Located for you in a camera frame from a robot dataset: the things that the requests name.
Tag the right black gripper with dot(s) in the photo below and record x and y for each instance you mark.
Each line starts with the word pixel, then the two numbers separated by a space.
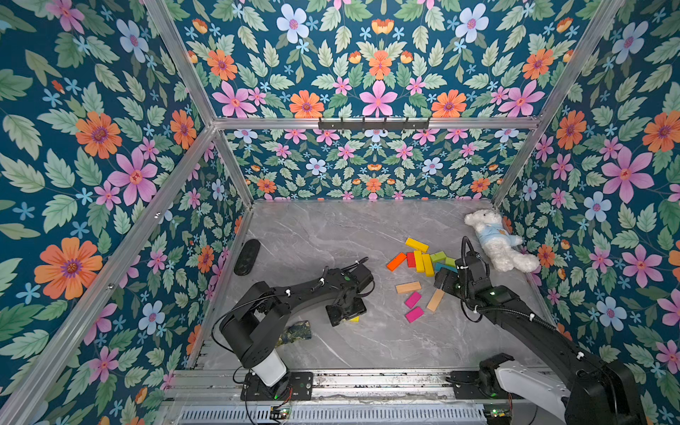
pixel 449 279

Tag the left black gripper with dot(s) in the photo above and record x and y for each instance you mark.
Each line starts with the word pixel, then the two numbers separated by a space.
pixel 360 308

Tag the natural wood block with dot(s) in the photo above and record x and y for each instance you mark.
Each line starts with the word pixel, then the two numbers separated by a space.
pixel 406 288
pixel 435 300

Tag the magenta block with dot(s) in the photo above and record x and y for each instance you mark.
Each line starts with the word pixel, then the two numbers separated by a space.
pixel 413 300
pixel 414 314

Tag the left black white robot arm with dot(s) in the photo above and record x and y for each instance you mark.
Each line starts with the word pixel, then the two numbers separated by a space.
pixel 252 327

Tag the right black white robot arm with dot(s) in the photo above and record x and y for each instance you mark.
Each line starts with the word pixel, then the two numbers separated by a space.
pixel 582 388

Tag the teal block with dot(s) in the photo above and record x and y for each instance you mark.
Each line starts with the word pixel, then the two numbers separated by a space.
pixel 440 266

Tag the light green block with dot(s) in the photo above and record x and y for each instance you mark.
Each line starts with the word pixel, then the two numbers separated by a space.
pixel 438 257

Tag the floral fabric pouch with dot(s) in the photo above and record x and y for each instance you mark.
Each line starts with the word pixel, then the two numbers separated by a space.
pixel 299 331

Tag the white teddy bear plush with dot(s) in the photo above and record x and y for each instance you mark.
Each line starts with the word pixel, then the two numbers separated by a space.
pixel 498 244

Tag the yellow upright block right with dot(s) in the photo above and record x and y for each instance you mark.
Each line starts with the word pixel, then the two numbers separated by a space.
pixel 428 265

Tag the yellow upright block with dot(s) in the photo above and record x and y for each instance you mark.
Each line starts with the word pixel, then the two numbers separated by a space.
pixel 418 261
pixel 428 265

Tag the yellow upright block left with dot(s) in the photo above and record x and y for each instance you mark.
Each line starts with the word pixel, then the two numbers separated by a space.
pixel 418 261

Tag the yellow block at pile top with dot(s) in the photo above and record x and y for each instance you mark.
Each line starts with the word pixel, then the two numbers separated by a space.
pixel 417 246

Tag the orange block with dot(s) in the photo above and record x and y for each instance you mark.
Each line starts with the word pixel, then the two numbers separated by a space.
pixel 396 262

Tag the black oval remote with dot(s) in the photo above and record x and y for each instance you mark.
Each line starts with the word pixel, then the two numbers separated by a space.
pixel 247 257

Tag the white vented strip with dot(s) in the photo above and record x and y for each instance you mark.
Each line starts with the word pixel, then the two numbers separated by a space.
pixel 335 414

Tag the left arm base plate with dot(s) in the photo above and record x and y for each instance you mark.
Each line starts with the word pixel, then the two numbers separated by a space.
pixel 293 386

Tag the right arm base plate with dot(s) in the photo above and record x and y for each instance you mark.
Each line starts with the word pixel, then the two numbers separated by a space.
pixel 465 383

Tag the metal hook rail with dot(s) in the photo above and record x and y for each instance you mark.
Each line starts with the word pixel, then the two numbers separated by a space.
pixel 360 124

